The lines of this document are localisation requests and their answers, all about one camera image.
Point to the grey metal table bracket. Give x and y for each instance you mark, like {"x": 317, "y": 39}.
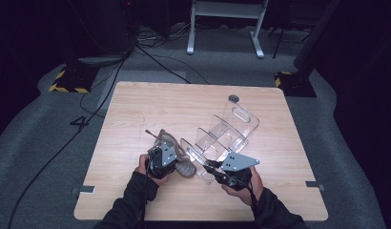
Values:
{"x": 84, "y": 190}
{"x": 315, "y": 185}

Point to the black tripod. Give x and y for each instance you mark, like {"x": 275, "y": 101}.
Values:
{"x": 279, "y": 41}

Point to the person's right hand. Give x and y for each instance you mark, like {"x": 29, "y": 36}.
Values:
{"x": 251, "y": 192}

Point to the black yellow striped base plate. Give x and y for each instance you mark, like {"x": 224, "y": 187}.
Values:
{"x": 76, "y": 79}
{"x": 295, "y": 84}

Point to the grey striped cloth pouch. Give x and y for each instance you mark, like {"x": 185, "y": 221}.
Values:
{"x": 185, "y": 168}

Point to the grey slanted pole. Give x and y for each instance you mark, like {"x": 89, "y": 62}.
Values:
{"x": 314, "y": 35}

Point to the dark round stand base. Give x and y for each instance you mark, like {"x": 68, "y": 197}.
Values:
{"x": 101, "y": 60}

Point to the person's left hand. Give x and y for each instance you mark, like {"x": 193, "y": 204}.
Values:
{"x": 141, "y": 165}

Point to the white metal stand frame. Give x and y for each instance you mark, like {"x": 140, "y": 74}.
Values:
{"x": 227, "y": 9}

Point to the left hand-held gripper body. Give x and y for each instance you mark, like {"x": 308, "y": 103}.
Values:
{"x": 166, "y": 157}

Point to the clear acrylic divided organizer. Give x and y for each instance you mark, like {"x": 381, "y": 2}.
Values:
{"x": 235, "y": 127}

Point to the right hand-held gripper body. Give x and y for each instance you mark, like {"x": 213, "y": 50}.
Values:
{"x": 238, "y": 162}

